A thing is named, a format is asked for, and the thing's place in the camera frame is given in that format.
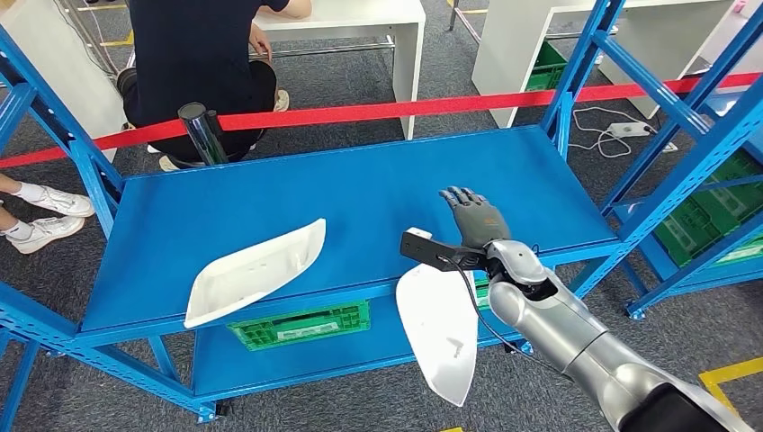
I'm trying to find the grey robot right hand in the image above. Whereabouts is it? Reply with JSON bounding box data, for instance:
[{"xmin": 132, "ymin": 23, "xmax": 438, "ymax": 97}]
[{"xmin": 439, "ymin": 185, "xmax": 513, "ymax": 250}]

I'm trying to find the white shell with handwriting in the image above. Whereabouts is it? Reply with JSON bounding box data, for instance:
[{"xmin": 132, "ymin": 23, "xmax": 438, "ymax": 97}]
[{"xmin": 395, "ymin": 262, "xmax": 480, "ymax": 409}]

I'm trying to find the blue metal shelf rack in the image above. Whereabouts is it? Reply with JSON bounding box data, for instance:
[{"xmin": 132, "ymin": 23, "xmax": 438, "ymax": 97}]
[
  {"xmin": 0, "ymin": 0, "xmax": 763, "ymax": 425},
  {"xmin": 612, "ymin": 89, "xmax": 763, "ymax": 300}
]

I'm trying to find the white plastic shell part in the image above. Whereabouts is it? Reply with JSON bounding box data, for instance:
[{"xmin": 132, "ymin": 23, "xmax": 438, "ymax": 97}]
[{"xmin": 183, "ymin": 218, "xmax": 328, "ymax": 330}]

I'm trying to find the green plastic crate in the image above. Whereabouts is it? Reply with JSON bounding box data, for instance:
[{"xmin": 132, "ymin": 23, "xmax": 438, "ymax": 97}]
[
  {"xmin": 524, "ymin": 40, "xmax": 569, "ymax": 92},
  {"xmin": 652, "ymin": 148, "xmax": 763, "ymax": 268},
  {"xmin": 473, "ymin": 271, "xmax": 494, "ymax": 311},
  {"xmin": 226, "ymin": 300, "xmax": 372, "ymax": 353}
]

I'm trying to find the red barrier belt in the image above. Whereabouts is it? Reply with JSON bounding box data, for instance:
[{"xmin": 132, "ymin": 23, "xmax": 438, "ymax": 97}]
[{"xmin": 0, "ymin": 71, "xmax": 763, "ymax": 170}]

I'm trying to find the white table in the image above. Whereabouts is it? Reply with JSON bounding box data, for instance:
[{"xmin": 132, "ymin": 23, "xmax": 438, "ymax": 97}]
[
  {"xmin": 0, "ymin": 0, "xmax": 126, "ymax": 162},
  {"xmin": 253, "ymin": 0, "xmax": 427, "ymax": 141},
  {"xmin": 471, "ymin": 0, "xmax": 763, "ymax": 130}
]

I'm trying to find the white power strip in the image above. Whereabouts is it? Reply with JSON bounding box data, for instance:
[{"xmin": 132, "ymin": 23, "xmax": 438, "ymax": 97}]
[{"xmin": 607, "ymin": 121, "xmax": 652, "ymax": 140}]

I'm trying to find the yellow floor tape square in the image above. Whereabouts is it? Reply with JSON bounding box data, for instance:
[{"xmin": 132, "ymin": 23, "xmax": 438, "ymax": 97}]
[{"xmin": 698, "ymin": 356, "xmax": 763, "ymax": 414}]

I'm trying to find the person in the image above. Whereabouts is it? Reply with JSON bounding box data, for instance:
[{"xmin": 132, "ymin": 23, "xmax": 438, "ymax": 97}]
[
  {"xmin": 116, "ymin": 0, "xmax": 314, "ymax": 173},
  {"xmin": 0, "ymin": 173, "xmax": 96, "ymax": 257}
]

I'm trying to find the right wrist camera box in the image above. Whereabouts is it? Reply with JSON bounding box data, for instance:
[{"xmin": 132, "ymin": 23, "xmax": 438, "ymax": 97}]
[{"xmin": 399, "ymin": 227, "xmax": 489, "ymax": 275}]

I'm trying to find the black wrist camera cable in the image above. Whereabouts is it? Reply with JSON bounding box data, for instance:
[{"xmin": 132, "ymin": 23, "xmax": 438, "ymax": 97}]
[{"xmin": 437, "ymin": 256, "xmax": 573, "ymax": 380}]

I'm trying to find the white power cable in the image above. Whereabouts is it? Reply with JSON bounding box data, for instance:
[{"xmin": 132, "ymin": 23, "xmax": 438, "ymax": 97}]
[{"xmin": 569, "ymin": 105, "xmax": 679, "ymax": 160}]

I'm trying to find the black stanchion post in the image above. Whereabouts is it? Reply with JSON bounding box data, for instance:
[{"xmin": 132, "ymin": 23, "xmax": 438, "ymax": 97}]
[{"xmin": 177, "ymin": 102, "xmax": 229, "ymax": 167}]

